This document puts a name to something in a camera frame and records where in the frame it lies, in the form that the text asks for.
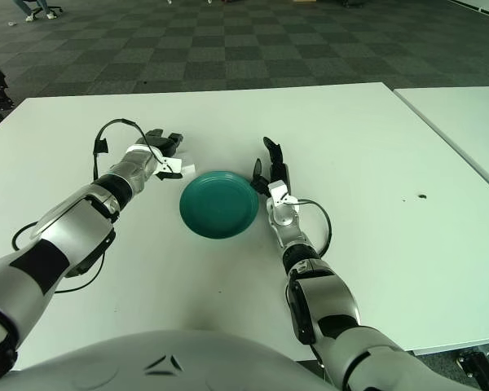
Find teal round plate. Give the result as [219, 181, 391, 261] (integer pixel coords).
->
[179, 170, 260, 240]

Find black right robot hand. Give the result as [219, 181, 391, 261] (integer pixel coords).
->
[250, 137, 291, 196]

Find black table foot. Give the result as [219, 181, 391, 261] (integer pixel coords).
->
[456, 349, 489, 384]

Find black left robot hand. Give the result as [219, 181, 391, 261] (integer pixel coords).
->
[144, 128, 187, 181]

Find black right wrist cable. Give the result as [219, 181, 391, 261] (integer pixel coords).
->
[297, 198, 333, 256]

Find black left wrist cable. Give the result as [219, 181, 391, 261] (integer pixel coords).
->
[91, 117, 164, 180]

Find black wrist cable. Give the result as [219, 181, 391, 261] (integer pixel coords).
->
[91, 117, 164, 180]
[297, 198, 333, 256]

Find white table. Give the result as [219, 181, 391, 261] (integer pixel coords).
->
[393, 85, 489, 196]

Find silver robot torso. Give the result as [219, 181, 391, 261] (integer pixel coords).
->
[11, 328, 331, 391]

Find black swivel chair base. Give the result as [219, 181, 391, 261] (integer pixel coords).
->
[31, 0, 63, 20]

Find seated person legs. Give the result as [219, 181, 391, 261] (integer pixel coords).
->
[11, 0, 50, 22]

